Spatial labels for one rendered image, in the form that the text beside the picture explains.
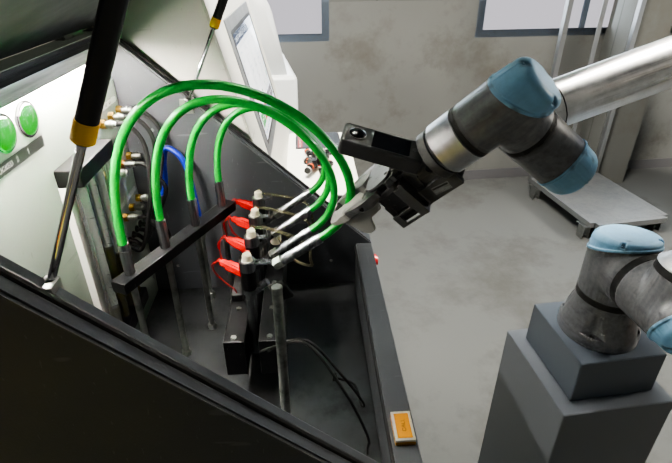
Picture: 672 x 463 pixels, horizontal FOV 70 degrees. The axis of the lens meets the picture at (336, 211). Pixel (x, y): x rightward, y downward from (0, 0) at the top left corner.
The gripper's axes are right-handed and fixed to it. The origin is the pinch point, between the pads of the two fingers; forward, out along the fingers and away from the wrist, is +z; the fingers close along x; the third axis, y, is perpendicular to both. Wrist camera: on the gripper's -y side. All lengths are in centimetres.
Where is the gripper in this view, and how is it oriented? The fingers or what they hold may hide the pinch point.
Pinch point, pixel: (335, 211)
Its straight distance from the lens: 76.1
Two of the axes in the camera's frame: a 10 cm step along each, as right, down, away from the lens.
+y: 7.4, 6.0, 3.0
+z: -6.3, 4.7, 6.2
